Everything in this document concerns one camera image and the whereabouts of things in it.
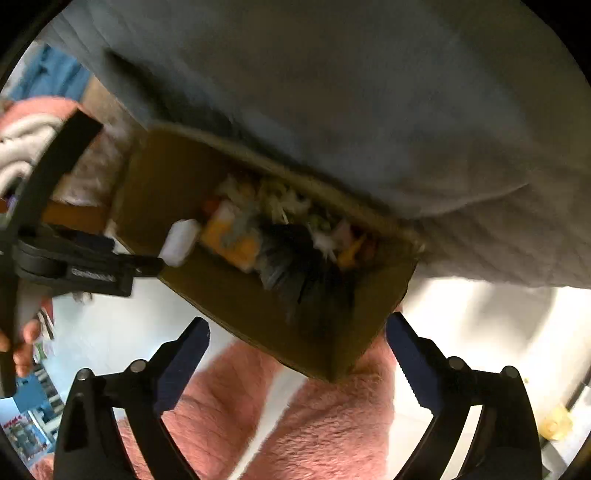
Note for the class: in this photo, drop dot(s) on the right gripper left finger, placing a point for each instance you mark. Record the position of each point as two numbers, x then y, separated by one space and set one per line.
89 443

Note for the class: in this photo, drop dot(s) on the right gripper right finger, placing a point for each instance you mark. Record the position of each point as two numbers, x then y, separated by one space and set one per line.
505 444

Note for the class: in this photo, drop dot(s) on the white tissue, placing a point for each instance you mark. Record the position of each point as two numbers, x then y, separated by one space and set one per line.
179 242

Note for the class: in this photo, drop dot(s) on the orange white parcel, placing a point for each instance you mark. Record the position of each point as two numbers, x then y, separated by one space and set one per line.
232 234

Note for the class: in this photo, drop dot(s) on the cardboard trash box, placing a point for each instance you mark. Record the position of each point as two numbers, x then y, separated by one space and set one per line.
280 259

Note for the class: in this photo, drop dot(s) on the left hand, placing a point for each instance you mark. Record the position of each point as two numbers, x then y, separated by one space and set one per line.
22 353

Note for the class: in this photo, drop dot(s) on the pink fluffy garment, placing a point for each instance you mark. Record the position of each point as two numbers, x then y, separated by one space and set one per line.
29 126

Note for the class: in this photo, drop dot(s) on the pink fluffy trouser legs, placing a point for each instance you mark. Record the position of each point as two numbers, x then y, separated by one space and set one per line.
327 431

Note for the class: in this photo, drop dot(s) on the blue cloth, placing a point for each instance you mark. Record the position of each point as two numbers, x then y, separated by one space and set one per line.
47 71

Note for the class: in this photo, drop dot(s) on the grey quilted jacket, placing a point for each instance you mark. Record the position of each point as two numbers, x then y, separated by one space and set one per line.
469 118

